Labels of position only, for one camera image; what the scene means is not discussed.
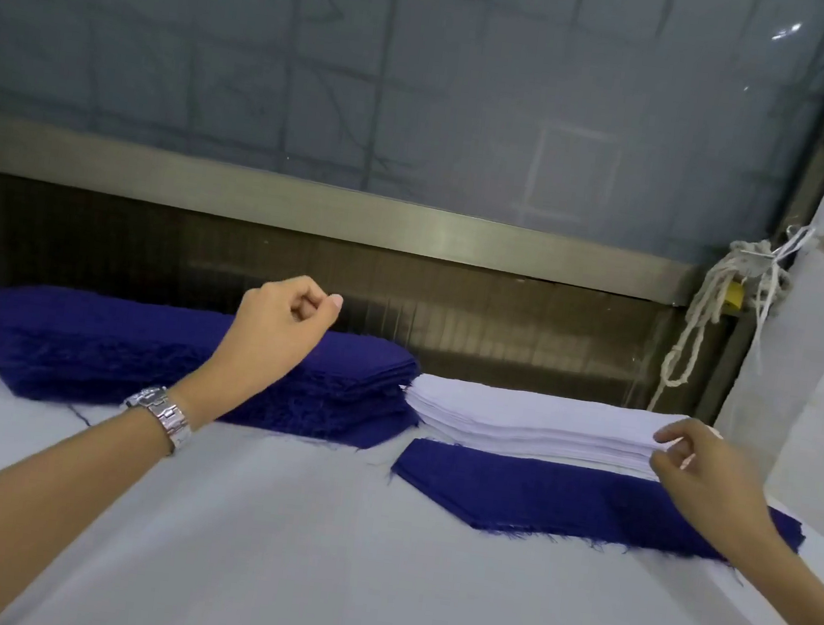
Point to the metal window frame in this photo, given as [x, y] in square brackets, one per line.
[393, 221]

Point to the frosted window pane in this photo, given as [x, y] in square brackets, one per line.
[410, 63]

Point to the single blue fabric panel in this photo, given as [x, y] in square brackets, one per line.
[532, 493]

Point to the person's left forearm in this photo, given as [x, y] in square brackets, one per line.
[34, 503]

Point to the person's left thumb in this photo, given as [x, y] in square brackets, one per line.
[329, 303]

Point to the person's right hand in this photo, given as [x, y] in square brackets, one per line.
[714, 488]

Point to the stack of white fabric pieces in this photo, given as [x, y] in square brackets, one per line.
[540, 423]

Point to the small yellow fitting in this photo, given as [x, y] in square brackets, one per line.
[734, 296]

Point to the white fabric table sheet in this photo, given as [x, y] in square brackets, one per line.
[325, 558]

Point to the person's right thumb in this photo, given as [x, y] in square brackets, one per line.
[663, 467]

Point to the stack of blue fabric pieces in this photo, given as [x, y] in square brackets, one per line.
[118, 349]

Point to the person's left hand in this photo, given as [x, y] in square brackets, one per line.
[269, 329]

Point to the silver metal wristwatch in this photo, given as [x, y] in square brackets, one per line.
[164, 415]

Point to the person's right forearm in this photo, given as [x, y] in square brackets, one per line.
[803, 590]

